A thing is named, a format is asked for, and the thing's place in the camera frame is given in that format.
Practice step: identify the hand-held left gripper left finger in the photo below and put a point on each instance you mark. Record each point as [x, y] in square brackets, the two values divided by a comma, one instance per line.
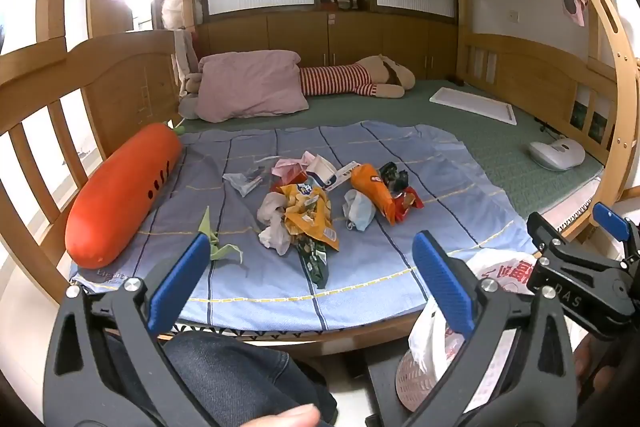
[180, 277]

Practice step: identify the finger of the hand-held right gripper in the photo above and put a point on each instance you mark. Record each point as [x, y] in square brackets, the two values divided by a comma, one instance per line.
[542, 232]
[611, 214]

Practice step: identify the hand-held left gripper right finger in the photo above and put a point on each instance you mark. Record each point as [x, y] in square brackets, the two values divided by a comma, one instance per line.
[442, 287]

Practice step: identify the green paper scrap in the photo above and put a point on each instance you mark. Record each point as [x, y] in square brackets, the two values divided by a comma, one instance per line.
[220, 249]

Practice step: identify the white plastic bag red print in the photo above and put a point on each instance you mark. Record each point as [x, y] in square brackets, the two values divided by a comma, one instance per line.
[495, 269]

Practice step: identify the black and red wrapper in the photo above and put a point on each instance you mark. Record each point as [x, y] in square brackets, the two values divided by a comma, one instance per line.
[408, 202]

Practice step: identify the pink plastic bin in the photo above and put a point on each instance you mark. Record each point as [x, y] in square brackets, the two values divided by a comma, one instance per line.
[415, 382]

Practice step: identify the white plastic wrapper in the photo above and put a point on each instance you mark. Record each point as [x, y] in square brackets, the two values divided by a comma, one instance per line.
[360, 212]

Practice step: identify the clear plastic wrapper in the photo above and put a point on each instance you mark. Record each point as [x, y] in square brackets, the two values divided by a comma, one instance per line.
[242, 182]

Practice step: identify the dark green wrapper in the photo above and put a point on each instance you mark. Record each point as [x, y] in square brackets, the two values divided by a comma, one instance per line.
[395, 177]

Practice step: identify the orange snack packet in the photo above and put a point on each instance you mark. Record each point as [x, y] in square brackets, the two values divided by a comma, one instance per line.
[372, 189]

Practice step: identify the dark green snack bag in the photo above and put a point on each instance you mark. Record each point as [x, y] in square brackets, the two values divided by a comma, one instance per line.
[315, 264]

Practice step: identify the yellow snack bag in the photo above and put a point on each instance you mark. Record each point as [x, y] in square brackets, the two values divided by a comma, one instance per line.
[307, 217]

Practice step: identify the white and blue medicine box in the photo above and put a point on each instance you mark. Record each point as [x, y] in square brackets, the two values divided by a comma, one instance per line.
[342, 173]

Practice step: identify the pink and white packet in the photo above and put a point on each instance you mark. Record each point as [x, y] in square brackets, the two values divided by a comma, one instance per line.
[286, 168]

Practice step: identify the person's right hand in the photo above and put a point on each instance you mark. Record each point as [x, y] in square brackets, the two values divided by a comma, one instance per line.
[586, 364]

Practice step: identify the person's left hand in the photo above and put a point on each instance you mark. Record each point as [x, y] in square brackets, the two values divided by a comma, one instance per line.
[280, 418]

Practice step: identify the white handheld appliance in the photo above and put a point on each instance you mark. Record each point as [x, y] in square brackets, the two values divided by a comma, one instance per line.
[557, 154]

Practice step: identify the orange carrot plush pillow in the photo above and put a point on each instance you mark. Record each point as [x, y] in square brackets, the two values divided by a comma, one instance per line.
[120, 197]

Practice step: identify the blue striped blanket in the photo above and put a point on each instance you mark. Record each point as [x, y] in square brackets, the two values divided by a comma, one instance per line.
[280, 287]

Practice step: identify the person's denim trouser leg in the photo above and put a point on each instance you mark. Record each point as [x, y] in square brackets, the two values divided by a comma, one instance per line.
[225, 372]

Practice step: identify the green bed mat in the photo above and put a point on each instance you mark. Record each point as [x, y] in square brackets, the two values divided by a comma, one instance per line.
[475, 147]

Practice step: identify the white flat board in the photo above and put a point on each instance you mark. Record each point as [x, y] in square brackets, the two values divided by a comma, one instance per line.
[472, 104]

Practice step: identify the grey bunny plush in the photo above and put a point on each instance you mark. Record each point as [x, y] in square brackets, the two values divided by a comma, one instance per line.
[189, 94]

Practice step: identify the pink pillow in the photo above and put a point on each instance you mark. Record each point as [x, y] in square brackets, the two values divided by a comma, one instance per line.
[250, 84]

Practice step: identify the striped plush doll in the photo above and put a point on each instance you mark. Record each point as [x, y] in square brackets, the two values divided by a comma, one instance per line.
[340, 79]

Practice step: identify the wooden bunk bed frame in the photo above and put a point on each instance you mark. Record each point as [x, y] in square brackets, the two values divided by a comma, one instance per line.
[120, 72]

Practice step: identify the white wall socket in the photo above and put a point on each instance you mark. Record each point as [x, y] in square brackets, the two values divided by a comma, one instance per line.
[513, 15]

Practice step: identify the wooden wall cabinet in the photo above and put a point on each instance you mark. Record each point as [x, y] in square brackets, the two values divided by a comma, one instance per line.
[300, 34]

